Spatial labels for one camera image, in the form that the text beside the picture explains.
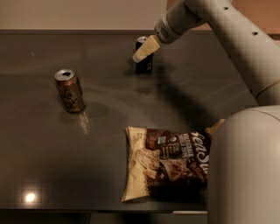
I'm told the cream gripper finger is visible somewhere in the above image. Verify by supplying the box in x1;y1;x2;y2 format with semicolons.
132;35;161;63

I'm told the dark blue pepsi can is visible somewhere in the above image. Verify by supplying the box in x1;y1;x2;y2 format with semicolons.
136;36;153;74

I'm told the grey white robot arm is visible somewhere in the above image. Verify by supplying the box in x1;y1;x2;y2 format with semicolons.
133;0;280;224

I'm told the brown la croix can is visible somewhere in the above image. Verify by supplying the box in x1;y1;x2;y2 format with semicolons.
54;69;85;113

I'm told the late july chips bag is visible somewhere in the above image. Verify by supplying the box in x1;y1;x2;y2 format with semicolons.
122;119;224;201

